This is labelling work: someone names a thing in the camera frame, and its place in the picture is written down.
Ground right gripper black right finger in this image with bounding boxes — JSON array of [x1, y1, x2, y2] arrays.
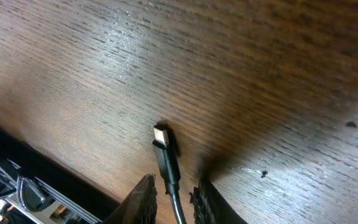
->
[[190, 179, 247, 224]]

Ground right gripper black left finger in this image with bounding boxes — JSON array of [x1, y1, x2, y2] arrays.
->
[[103, 174, 157, 224]]

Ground black charger cable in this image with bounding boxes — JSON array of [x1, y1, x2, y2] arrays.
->
[[152, 124, 188, 224]]

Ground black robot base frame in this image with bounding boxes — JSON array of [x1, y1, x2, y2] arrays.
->
[[0, 128, 120, 223]]

